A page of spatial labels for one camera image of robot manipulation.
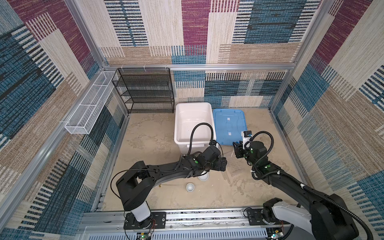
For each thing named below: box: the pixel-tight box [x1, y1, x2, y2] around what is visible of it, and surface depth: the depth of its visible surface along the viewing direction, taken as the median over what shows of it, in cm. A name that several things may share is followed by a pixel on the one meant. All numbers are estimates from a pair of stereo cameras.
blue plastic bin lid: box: [213, 108, 247, 146], surface depth 115 cm
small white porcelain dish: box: [186, 182, 195, 193], surface depth 83 cm
